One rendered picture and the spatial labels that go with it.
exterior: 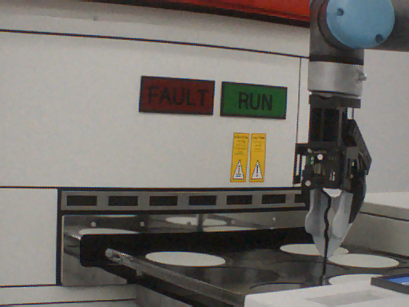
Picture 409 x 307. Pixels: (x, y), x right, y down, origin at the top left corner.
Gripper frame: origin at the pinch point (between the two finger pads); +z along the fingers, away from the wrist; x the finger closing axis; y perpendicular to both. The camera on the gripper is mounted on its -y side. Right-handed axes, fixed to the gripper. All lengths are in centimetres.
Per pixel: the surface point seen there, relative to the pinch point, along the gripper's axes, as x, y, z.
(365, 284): 17.7, 46.5, -4.8
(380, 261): 7.9, 0.4, 1.3
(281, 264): -3.3, 9.2, 1.4
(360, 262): 5.6, 2.8, 1.2
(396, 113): -49, -245, -19
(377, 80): -55, -234, -32
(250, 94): -15.2, -5.3, -19.5
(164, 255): -17.3, 14.1, 1.3
